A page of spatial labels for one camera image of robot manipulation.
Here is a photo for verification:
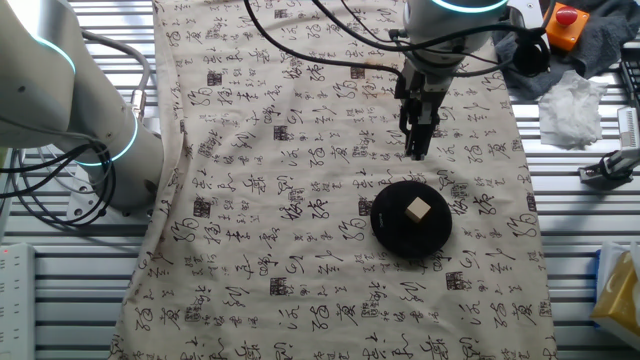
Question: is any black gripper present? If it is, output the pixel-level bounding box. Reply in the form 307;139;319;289
394;60;454;160

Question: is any small wooden cube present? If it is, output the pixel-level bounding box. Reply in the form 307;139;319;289
404;196;433;224

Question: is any round black scale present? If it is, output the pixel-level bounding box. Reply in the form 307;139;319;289
369;180;454;260

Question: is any crumpled white tissue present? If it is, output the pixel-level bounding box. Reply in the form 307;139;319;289
537;69;609;150

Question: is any beige calligraphy print cloth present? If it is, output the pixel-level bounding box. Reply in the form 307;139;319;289
107;0;559;360

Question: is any orange emergency stop box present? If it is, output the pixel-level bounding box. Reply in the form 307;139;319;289
543;2;591;53

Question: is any grey towel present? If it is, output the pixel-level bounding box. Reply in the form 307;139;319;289
492;0;640;101

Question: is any black keyboard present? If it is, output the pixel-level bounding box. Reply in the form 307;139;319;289
618;42;640;109

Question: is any yellow tissue pack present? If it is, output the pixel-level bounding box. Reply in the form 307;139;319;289
589;241;640;337

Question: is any white power strip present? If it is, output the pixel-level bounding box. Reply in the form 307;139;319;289
0;243;36;360

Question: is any thick black gripper cable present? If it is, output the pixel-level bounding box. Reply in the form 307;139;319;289
243;0;404;79

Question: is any thin black camera cable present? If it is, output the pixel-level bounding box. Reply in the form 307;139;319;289
312;0;551;81

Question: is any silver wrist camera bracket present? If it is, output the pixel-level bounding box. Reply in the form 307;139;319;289
507;0;551;36

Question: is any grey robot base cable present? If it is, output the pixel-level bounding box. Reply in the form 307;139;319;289
79;29;154;121

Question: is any black cable bundle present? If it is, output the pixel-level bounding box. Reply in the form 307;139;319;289
0;142;119;229

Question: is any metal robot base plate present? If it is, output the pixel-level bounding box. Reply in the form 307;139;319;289
67;164;161;224

